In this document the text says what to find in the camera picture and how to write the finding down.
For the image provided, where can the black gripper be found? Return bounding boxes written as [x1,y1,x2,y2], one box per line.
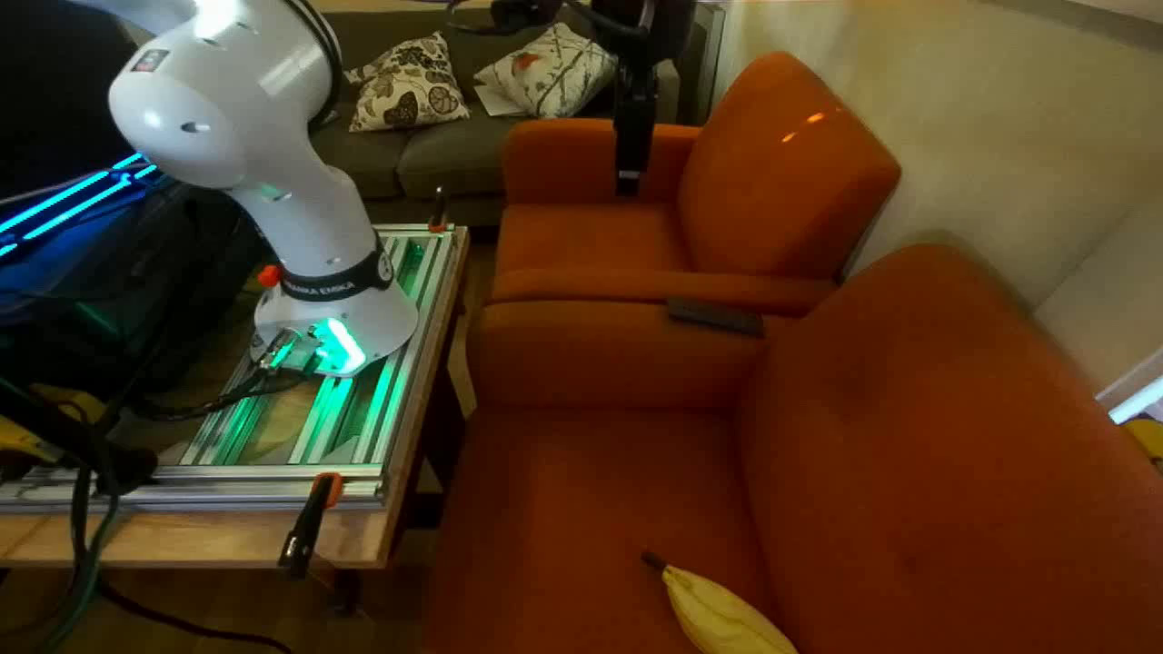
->
[606,63,665,200]

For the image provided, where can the dark grey remote control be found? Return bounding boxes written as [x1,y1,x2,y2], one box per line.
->
[665,299,768,340]

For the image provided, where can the grey sofa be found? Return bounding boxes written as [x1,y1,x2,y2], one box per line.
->
[304,5,732,231]

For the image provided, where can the floral cushion light pattern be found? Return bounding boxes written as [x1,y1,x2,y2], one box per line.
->
[469,17,620,124]

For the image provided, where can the floral cushion dark pattern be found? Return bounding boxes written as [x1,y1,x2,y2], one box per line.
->
[341,30,471,138]

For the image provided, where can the orange armchair with banana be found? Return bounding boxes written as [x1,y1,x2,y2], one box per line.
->
[422,238,1163,654]

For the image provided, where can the yellow cloth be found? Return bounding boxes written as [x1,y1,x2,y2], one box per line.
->
[639,548,801,654]

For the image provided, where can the orange black bar clamp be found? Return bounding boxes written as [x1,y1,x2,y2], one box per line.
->
[276,467,350,580]

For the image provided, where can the wooden table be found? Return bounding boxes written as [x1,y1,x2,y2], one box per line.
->
[0,216,475,579]

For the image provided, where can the blue lit strip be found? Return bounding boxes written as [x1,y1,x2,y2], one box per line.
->
[0,150,165,265]

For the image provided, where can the aluminium rail base frame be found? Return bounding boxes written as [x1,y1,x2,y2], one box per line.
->
[0,220,462,516]

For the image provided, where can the black cable bundle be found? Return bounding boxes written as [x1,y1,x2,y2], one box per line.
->
[0,338,302,654]

